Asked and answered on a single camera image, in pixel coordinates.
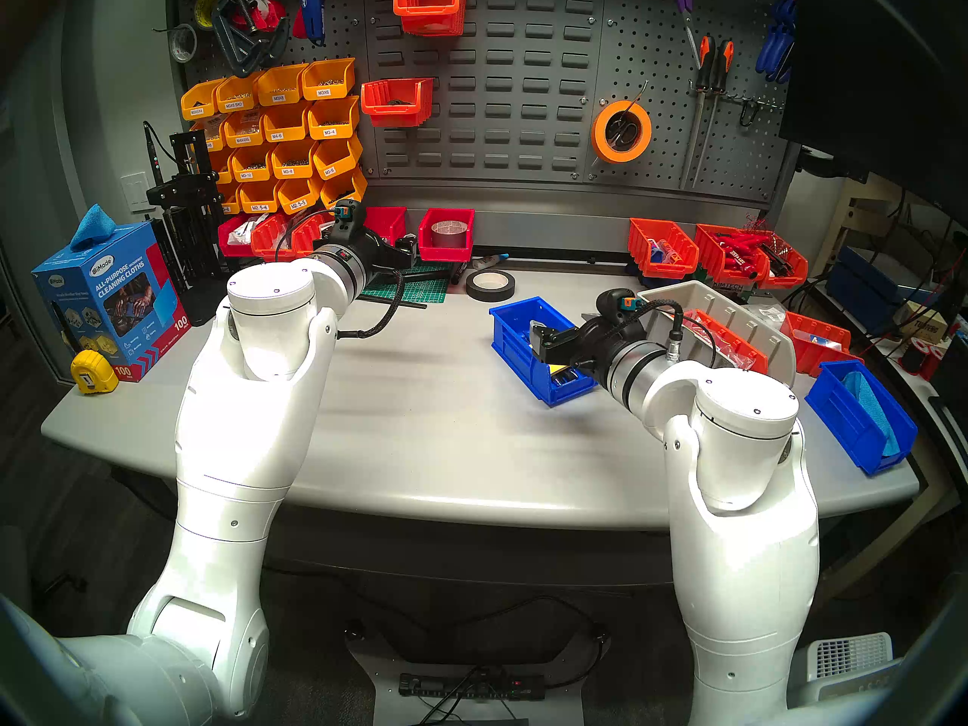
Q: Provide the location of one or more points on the yellow tape measure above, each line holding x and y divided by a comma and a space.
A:
94, 373

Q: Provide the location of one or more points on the white Kimtech wipes box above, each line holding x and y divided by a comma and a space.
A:
727, 286

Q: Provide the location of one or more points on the hanging grey tape roll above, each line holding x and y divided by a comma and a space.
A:
172, 45

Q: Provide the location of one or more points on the yellow bin labelled M3-8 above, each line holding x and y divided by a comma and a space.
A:
291, 165

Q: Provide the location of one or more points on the small yellow parts bin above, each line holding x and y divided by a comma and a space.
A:
213, 131
223, 169

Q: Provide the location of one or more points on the blue cloth in box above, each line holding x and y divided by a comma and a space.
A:
92, 229

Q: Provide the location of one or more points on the blue microfibre cloth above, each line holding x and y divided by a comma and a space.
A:
877, 414

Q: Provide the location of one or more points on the black monitor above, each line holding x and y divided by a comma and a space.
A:
870, 66

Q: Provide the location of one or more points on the red and white tool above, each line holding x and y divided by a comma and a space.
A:
268, 13

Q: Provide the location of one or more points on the red bin holding tape roll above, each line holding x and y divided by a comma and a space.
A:
446, 255

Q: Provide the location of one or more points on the white wall switch plate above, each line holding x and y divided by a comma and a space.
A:
136, 191

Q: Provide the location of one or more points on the orange bin with glue bottles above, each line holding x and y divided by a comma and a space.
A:
643, 240

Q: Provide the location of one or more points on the yellow bin labelled M4X4X6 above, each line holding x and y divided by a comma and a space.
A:
243, 131

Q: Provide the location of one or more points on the empty orange wall bin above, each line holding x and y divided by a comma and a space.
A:
427, 17

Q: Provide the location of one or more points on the yellow bin labelled M3-12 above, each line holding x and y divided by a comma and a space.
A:
249, 169

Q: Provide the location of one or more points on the orange bin with red pliers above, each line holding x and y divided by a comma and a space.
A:
707, 259

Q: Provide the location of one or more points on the yellow bin labelled M3-4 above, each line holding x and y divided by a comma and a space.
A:
333, 123

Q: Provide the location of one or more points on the small cardboard box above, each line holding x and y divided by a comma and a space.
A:
926, 324

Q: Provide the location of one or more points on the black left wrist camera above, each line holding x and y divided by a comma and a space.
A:
348, 216

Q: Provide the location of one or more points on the clear plastic bag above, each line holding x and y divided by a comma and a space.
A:
281, 237

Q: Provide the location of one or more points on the yellow bin labelled M4-6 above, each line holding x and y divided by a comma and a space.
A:
281, 127

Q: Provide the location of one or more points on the black hand tool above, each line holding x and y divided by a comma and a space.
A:
779, 257

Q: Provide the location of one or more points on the large grey storage bin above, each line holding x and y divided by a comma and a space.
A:
764, 339

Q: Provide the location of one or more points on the grey pegboard with yellow bins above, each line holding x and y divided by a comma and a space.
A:
340, 21

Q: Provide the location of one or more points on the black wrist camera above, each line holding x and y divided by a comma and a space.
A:
348, 216
616, 305

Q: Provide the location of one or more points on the yellow bin labelled M2.5-8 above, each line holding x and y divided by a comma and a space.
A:
231, 201

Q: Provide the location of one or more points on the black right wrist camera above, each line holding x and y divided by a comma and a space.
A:
616, 305

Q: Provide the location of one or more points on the clear packet with green print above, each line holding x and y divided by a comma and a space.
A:
764, 312

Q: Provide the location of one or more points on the metal hook rack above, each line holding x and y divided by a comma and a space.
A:
764, 103

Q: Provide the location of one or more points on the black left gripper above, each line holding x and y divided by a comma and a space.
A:
382, 252

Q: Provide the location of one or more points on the yellow bin labelled M3X8 BAD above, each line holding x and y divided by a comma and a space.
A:
236, 97

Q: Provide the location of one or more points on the yellow bin labelled M2.5-5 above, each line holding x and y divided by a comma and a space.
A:
299, 197

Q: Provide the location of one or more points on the grey pegboard with hand tools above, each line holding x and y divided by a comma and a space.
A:
665, 165

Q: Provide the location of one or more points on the black power strip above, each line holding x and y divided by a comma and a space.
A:
454, 687

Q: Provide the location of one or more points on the black carabiner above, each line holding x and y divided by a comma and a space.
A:
742, 112

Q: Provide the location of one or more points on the white plastic bag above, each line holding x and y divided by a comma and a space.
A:
240, 233

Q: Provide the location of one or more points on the orange wall bin with contents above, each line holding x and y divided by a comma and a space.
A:
393, 112

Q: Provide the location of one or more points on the yellow bin labelled M3-6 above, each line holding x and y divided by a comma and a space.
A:
336, 161

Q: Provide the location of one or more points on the orange bin holding plastic bag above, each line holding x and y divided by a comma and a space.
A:
749, 354

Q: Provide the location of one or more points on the clear bag of red parts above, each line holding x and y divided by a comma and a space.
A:
718, 342

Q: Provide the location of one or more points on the red bin with clear bag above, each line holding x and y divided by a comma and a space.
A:
265, 254

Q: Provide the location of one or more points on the blue and white card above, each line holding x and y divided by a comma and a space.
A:
824, 339

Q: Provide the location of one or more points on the dark blue storage crate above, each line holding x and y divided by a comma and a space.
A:
862, 278

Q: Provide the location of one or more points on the green cutting mat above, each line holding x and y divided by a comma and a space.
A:
431, 290

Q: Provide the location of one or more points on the blue cleaning cloths box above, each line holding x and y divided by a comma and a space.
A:
113, 301

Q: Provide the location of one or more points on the grey louvered wall panel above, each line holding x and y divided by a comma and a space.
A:
529, 89

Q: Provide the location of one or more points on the white vented appliance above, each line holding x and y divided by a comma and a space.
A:
847, 656

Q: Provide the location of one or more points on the yellow bin labelled M3X6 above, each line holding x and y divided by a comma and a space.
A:
325, 85

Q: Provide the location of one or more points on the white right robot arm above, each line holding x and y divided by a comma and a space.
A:
741, 543

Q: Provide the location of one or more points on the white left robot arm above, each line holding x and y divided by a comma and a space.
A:
242, 429

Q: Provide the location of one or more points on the large blue storage bin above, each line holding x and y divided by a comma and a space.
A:
514, 339

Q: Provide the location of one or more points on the yellow sticky note pad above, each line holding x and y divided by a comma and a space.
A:
560, 370

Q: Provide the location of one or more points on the red thread spool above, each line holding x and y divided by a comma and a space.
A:
919, 354

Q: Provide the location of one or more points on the orange bin with blue card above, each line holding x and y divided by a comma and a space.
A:
817, 361

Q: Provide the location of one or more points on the black metal stand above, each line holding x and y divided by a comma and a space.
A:
189, 203

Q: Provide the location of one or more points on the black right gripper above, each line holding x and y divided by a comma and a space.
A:
594, 346

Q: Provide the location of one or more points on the yellow bin labelled M4-0.7 HEX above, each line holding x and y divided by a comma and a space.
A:
348, 187

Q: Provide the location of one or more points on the red bin with white bag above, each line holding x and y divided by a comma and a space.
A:
236, 252

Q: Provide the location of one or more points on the yellow bin labelled M2.5-6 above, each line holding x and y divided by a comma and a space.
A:
259, 201

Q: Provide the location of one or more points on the yellow tape roll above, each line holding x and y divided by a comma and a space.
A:
204, 10

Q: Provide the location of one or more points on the black marker pen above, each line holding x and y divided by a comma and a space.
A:
458, 274

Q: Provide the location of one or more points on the red bin with screw bag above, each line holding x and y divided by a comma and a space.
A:
302, 240

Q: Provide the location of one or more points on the long black plastic strip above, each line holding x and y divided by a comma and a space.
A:
412, 303

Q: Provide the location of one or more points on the orange masking tape roll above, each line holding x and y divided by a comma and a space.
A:
601, 138

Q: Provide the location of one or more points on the red bin with card pack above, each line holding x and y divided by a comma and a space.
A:
386, 221

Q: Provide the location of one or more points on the black tape roll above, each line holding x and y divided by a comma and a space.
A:
475, 293

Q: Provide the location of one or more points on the blue spring clamps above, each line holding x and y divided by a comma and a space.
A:
775, 48

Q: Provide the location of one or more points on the blue bin holding cloth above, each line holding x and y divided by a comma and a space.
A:
832, 414

